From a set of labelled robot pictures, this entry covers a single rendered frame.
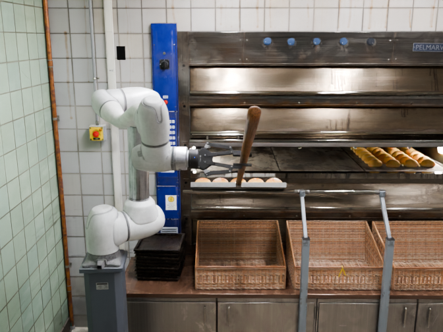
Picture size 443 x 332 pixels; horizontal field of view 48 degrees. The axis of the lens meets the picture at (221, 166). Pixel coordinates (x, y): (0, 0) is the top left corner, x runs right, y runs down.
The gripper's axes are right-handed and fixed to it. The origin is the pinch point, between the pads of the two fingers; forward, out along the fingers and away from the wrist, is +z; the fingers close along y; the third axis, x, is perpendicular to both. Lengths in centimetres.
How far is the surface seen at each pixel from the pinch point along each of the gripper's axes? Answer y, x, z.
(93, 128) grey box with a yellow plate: -36, -132, -93
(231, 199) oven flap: 7, -157, -4
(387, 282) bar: 56, -113, 88
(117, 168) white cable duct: -12, -147, -80
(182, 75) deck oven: -71, -127, -36
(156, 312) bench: 78, -126, -47
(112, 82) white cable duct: -65, -127, -81
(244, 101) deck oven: -56, -134, 4
